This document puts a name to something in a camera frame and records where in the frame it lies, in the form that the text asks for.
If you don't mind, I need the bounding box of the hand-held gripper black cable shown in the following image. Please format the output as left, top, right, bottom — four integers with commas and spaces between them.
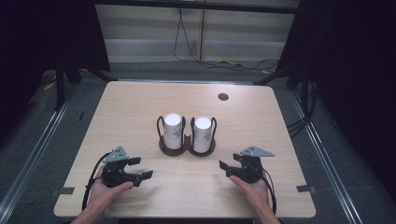
81, 151, 112, 213
261, 167, 278, 216

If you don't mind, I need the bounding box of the black hanging wall cable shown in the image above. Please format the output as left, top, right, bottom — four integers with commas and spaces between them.
173, 7, 280, 72

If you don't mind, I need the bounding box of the person's left hand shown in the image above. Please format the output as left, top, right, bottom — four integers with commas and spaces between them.
88, 164, 134, 213

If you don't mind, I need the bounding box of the person's right hand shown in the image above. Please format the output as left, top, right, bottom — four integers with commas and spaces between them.
229, 175, 276, 216

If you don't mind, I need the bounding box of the black curtain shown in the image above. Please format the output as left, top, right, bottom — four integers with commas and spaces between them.
0, 0, 110, 138
276, 0, 396, 200

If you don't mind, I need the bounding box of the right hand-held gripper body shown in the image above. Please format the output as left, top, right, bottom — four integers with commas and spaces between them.
237, 146, 276, 184

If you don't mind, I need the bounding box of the metal floor rail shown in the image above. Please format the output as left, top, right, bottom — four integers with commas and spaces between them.
290, 89, 363, 224
0, 90, 74, 217

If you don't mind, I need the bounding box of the right hand-held gripper black cable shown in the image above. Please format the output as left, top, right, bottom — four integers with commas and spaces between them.
261, 167, 278, 216

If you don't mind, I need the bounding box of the bundle of black floor cables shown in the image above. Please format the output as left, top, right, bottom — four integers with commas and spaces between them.
286, 78, 319, 138

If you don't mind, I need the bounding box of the black metal stand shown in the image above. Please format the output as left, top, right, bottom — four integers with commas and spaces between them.
54, 59, 66, 112

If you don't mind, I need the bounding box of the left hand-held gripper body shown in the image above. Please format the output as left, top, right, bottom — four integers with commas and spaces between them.
102, 146, 132, 188

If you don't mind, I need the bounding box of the grey tape piece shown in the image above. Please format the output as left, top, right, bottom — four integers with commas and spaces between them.
295, 184, 317, 194
58, 186, 76, 196

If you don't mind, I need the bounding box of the left hand-held gripper black cable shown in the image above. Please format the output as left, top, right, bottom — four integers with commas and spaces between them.
81, 151, 112, 213

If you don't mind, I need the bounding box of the dark brown double cup holder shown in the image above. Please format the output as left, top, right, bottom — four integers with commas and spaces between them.
156, 115, 218, 157

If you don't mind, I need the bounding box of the black stand leg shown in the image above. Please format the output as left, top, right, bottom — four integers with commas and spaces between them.
252, 63, 301, 87
92, 69, 119, 83

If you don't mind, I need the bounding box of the white cup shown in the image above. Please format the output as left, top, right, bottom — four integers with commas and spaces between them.
163, 112, 183, 150
192, 116, 213, 154

